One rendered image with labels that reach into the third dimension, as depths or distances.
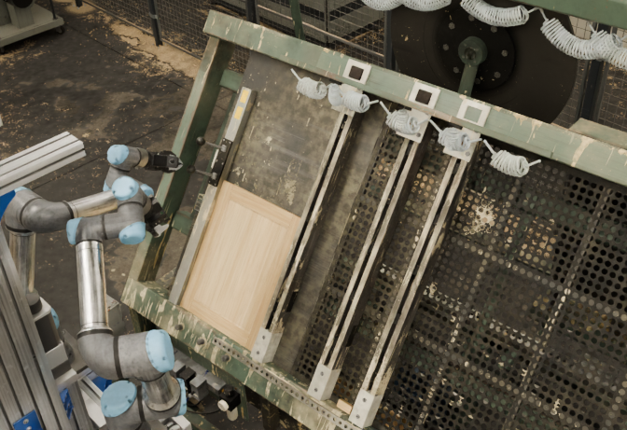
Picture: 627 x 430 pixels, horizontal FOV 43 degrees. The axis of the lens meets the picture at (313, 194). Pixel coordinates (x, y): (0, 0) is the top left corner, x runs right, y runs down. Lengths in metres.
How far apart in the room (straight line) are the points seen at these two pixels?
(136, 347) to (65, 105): 4.78
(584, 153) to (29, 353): 1.76
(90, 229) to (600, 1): 1.74
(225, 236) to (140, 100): 3.61
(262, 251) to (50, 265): 2.31
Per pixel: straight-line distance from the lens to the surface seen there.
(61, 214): 2.79
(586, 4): 2.80
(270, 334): 3.05
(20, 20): 7.98
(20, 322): 2.46
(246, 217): 3.19
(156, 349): 2.21
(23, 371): 2.57
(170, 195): 3.45
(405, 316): 2.75
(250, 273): 3.17
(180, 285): 3.37
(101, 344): 2.25
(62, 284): 5.04
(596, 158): 2.52
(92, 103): 6.82
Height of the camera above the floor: 3.23
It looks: 37 degrees down
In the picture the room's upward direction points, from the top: 2 degrees counter-clockwise
